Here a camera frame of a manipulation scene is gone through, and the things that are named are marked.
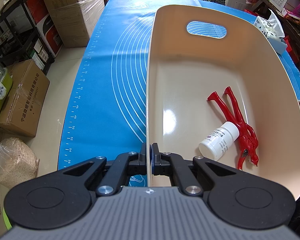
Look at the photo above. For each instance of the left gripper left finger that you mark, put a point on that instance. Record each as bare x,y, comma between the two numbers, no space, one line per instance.
119,171

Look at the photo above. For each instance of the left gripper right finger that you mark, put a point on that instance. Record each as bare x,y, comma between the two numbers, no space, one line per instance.
177,169

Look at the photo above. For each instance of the blue silicone mat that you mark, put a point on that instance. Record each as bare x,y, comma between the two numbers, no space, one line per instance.
147,73

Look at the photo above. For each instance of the white pill bottle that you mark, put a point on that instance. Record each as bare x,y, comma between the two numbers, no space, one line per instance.
217,143

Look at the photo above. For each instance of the bag of grain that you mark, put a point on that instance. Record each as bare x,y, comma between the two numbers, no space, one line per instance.
18,163

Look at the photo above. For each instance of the cardboard box on floor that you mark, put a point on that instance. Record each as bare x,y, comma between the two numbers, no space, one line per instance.
21,110

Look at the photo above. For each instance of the large stacked cardboard box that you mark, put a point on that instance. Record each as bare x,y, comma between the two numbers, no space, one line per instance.
75,20

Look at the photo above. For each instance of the black metal shelf rack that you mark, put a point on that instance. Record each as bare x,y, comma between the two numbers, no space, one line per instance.
20,40

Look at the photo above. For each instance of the tissue box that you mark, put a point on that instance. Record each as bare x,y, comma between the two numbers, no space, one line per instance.
273,31

